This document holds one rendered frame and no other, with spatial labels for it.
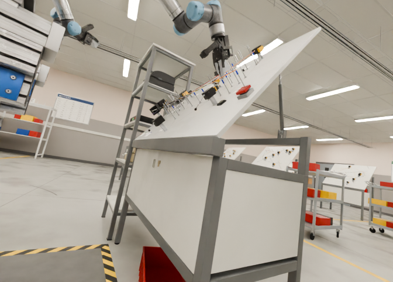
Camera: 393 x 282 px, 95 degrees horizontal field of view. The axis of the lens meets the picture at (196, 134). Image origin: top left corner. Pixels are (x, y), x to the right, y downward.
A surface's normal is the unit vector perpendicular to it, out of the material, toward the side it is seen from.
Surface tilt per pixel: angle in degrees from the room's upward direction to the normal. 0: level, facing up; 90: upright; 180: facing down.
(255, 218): 90
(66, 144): 90
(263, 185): 90
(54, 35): 90
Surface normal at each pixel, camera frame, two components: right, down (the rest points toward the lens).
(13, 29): 0.69, 0.01
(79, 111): 0.41, -0.07
